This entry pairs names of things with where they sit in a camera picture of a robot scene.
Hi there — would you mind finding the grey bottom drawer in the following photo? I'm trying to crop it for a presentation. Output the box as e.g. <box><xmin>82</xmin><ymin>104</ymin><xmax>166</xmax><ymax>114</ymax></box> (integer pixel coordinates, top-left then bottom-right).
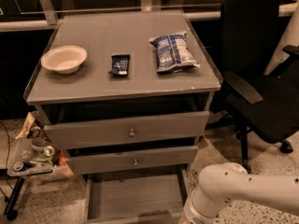
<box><xmin>83</xmin><ymin>165</ymin><xmax>189</xmax><ymax>224</ymax></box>

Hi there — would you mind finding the grey drawer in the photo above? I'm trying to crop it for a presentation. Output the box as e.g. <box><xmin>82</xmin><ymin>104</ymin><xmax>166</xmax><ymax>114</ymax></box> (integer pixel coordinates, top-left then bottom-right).
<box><xmin>83</xmin><ymin>165</ymin><xmax>189</xmax><ymax>224</ymax></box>
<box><xmin>66</xmin><ymin>146</ymin><xmax>198</xmax><ymax>175</ymax></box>
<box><xmin>45</xmin><ymin>111</ymin><xmax>209</xmax><ymax>149</ymax></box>

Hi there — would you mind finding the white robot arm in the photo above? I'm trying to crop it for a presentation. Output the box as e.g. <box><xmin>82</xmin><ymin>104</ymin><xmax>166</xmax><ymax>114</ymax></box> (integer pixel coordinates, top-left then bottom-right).
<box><xmin>178</xmin><ymin>162</ymin><xmax>299</xmax><ymax>224</ymax></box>

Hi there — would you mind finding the grey wooden drawer cabinet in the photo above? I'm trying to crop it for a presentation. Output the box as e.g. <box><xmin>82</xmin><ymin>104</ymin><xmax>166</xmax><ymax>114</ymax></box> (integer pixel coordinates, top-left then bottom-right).
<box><xmin>23</xmin><ymin>9</ymin><xmax>224</xmax><ymax>179</ymax></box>

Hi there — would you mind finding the grey top drawer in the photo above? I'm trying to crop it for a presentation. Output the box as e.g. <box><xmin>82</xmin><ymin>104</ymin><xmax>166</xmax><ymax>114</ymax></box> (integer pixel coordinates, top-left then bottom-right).
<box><xmin>45</xmin><ymin>111</ymin><xmax>209</xmax><ymax>149</ymax></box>

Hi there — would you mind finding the grey middle drawer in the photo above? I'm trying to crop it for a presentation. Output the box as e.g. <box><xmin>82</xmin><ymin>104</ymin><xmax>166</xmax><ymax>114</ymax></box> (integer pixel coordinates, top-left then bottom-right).
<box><xmin>66</xmin><ymin>146</ymin><xmax>198</xmax><ymax>175</ymax></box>

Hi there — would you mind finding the dark blue snack bar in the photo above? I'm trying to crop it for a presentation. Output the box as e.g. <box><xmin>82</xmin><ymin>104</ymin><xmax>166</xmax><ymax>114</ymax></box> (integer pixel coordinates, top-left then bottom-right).
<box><xmin>109</xmin><ymin>54</ymin><xmax>130</xmax><ymax>76</ymax></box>

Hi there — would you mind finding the blue white chip bag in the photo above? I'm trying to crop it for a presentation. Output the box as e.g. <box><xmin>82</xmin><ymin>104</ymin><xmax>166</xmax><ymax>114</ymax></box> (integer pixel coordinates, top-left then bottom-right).
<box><xmin>149</xmin><ymin>31</ymin><xmax>200</xmax><ymax>74</ymax></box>

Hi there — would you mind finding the white paper bowl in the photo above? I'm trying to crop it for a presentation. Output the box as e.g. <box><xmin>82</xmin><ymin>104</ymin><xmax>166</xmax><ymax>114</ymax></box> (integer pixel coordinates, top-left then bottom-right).
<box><xmin>41</xmin><ymin>45</ymin><xmax>87</xmax><ymax>75</ymax></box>

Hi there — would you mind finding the black office chair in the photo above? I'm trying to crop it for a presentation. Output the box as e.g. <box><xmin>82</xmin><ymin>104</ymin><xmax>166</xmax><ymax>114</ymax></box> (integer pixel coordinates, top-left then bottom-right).
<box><xmin>210</xmin><ymin>0</ymin><xmax>299</xmax><ymax>167</ymax></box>

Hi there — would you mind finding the tan snack bag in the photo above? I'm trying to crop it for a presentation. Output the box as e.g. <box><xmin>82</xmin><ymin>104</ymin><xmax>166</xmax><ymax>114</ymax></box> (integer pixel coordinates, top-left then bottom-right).
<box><xmin>15</xmin><ymin>112</ymin><xmax>36</xmax><ymax>140</ymax></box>

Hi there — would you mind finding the clear plastic snack bin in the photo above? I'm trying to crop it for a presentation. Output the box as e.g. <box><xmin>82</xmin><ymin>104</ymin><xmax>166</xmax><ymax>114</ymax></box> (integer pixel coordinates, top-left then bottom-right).
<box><xmin>7</xmin><ymin>110</ymin><xmax>76</xmax><ymax>182</ymax></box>

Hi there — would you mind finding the metal railing bar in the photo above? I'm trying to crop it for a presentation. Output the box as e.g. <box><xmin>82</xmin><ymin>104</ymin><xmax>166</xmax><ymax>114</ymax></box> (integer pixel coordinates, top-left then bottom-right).
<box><xmin>0</xmin><ymin>3</ymin><xmax>299</xmax><ymax>33</ymax></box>

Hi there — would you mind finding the black cart leg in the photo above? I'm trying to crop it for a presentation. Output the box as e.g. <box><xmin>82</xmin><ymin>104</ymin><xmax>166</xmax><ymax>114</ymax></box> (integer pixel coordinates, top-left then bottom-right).
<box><xmin>4</xmin><ymin>177</ymin><xmax>24</xmax><ymax>220</ymax></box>

